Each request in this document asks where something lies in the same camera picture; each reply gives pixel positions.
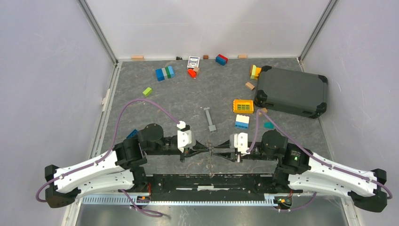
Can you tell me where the lime green block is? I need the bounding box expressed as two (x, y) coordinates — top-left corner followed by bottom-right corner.
(143, 87), (153, 97)

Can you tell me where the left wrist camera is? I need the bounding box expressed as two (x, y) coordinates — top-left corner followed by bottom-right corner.
(176, 121), (196, 153)

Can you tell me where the grey toy axle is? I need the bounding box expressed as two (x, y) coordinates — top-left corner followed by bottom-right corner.
(204, 107), (216, 134)

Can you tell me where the yellow window brick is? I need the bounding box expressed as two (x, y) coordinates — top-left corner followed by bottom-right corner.
(232, 99), (254, 114)

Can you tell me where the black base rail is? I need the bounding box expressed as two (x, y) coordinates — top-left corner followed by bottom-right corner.
(127, 173), (292, 202)

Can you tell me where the tan wooden block at wall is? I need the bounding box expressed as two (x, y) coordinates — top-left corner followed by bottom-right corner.
(131, 56), (145, 61)

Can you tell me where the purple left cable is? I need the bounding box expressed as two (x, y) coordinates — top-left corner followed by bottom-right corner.
(35, 98), (182, 218)

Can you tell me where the red orange brick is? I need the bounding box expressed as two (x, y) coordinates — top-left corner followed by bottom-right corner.
(187, 68), (197, 79)

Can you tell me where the orange green brown brick stack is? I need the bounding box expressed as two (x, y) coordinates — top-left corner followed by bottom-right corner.
(250, 65), (262, 80)

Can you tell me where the dark blue flat brick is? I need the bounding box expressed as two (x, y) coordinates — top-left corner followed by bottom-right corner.
(126, 129), (138, 138)

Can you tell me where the teal small block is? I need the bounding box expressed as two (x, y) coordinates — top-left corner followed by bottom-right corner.
(263, 121), (275, 129)

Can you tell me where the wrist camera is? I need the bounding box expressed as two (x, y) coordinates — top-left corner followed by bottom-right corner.
(176, 121), (196, 153)
(229, 132), (249, 155)

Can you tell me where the tan wooden block near case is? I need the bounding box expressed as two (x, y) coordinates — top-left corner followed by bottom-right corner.
(245, 82), (255, 90)

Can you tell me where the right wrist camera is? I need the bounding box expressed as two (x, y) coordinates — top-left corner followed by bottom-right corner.
(229, 132), (249, 155)

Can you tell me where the dark grey hard case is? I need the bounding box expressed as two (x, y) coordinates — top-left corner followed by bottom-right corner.
(254, 65), (328, 119)

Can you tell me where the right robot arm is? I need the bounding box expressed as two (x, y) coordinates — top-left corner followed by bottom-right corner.
(217, 129), (388, 213)

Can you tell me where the blue grey green brick stack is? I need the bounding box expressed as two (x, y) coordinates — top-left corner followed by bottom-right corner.
(155, 66), (175, 81)

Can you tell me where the white and blue brick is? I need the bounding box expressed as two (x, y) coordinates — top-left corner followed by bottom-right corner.
(234, 114), (250, 129)

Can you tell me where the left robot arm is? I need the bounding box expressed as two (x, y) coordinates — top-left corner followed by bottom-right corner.
(44, 123), (208, 208)

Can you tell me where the red and blue brick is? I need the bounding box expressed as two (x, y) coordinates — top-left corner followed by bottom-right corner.
(215, 54), (228, 65)

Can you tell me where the playing card box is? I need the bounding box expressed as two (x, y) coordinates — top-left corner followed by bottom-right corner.
(187, 56), (200, 69)

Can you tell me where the perforated metal ring plate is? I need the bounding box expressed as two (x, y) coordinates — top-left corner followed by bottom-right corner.
(205, 139), (215, 178)

